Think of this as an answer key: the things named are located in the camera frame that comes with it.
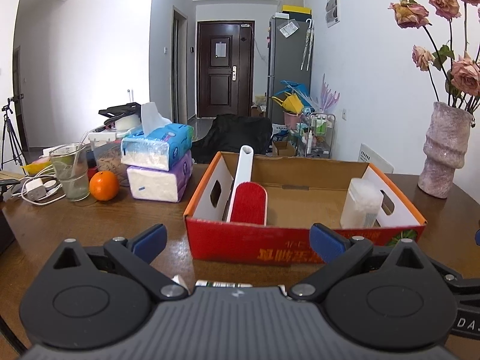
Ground white charger with cable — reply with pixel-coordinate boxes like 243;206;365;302
12;165;66;206

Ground red cardboard box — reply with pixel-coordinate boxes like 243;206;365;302
184;152;426;266

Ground translucent plastic container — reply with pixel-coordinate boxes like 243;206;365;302
340;178;383;229

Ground glass cup with straw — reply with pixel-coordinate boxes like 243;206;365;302
49;132;89;202

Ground pink textured vase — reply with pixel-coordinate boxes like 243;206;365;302
417;102;473;199

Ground black folding chair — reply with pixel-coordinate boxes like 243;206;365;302
191;114;272;164

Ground dark brown door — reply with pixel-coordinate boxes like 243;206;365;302
197;20;255;118

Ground clear snack jar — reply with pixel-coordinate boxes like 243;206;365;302
88;129;129;187

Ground dried pink roses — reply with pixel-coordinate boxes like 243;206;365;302
388;0;479;115

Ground blue tissue pack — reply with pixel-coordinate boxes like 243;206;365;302
120;102;194;172

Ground purple tissue pack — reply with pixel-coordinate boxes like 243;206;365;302
127;150;193;203

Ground orange fruit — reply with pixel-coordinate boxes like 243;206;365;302
89;171;120;202

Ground black camera tripod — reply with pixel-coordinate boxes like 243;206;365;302
1;94;26;172

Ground grey refrigerator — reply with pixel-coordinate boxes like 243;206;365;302
266;17;311;125

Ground metal rolling cart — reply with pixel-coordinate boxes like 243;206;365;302
295;112;336;159

